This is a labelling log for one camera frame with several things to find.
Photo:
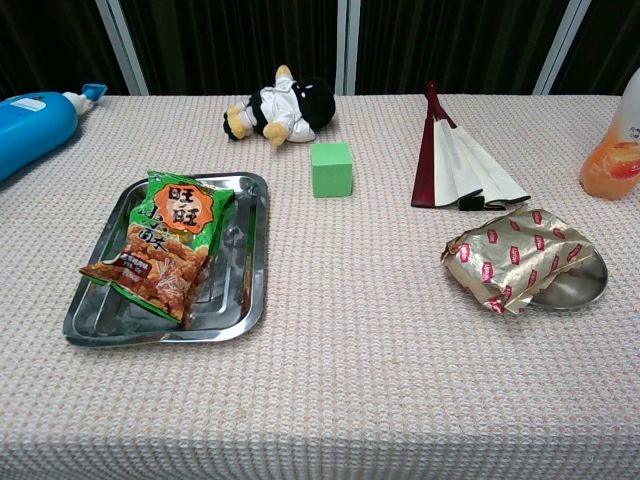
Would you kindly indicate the orange snack packet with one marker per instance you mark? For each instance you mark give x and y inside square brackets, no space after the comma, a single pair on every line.
[165,235]

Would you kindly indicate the gold foil snack bag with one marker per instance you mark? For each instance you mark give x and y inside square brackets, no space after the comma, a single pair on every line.
[515,250]

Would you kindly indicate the green foam cube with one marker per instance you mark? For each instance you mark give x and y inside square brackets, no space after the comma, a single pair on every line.
[331,172]

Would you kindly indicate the rectangular steel tray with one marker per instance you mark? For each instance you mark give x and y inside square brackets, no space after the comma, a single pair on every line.
[235,280]

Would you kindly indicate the black white plush doll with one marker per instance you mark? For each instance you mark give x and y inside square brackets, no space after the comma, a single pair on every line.
[290,107]

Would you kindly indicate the pink woven tablecloth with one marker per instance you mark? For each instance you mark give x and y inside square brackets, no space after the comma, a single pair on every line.
[350,375]

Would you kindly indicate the red white folding fan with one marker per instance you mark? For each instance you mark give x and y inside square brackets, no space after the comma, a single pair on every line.
[460,170]

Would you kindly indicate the dark pleated curtain panel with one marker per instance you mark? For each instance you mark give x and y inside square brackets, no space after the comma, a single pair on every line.
[235,35]
[45,40]
[450,40]
[615,35]

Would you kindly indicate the round steel plate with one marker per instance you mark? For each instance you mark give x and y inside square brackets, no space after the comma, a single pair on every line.
[580,285]

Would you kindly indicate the orange drink bottle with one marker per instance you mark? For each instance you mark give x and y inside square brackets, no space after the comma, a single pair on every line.
[612,165]

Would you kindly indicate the blue pump detergent bottle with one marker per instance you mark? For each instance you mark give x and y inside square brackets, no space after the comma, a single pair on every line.
[30,125]

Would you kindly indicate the grey partition frame post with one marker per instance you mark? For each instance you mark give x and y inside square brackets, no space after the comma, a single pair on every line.
[348,45]
[122,45]
[562,47]

